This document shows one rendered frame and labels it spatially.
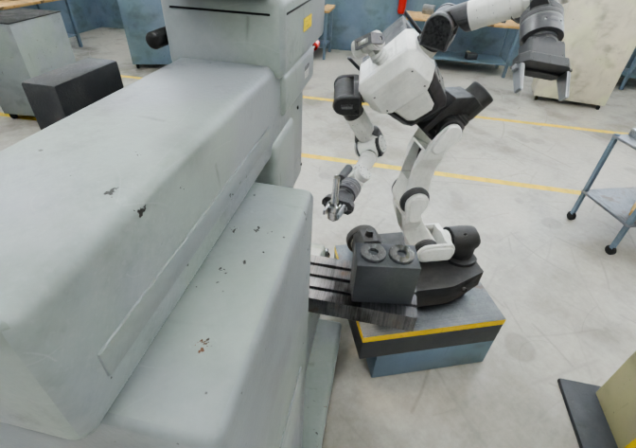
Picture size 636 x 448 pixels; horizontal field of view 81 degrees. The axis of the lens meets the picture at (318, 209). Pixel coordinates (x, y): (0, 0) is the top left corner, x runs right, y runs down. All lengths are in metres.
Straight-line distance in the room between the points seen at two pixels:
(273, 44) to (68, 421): 0.67
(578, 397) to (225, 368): 2.34
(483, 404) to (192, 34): 2.19
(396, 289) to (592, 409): 1.55
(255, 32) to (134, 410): 0.66
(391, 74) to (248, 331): 1.10
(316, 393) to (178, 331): 1.51
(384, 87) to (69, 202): 1.17
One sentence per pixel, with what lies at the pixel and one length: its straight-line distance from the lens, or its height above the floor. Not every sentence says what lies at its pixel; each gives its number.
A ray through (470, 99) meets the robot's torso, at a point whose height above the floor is 1.49.
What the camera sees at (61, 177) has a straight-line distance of 0.49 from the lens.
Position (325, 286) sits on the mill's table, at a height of 0.90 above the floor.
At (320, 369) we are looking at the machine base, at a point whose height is 0.20.
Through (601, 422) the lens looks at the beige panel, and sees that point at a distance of 2.65.
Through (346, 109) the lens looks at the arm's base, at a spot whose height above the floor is 1.42.
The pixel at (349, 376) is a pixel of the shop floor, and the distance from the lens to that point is 2.29.
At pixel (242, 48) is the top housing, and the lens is 0.84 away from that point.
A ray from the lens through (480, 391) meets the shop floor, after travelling 2.45.
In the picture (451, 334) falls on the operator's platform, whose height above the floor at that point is 0.32.
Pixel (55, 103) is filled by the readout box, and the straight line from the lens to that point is 0.94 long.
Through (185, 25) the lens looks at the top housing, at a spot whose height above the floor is 1.82.
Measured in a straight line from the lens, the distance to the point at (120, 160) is 0.50.
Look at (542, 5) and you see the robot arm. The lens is 1.06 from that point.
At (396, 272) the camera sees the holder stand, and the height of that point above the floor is 1.07.
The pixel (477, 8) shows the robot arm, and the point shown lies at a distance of 1.40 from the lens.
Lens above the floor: 1.98
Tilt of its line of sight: 36 degrees down
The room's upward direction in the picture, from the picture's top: 3 degrees clockwise
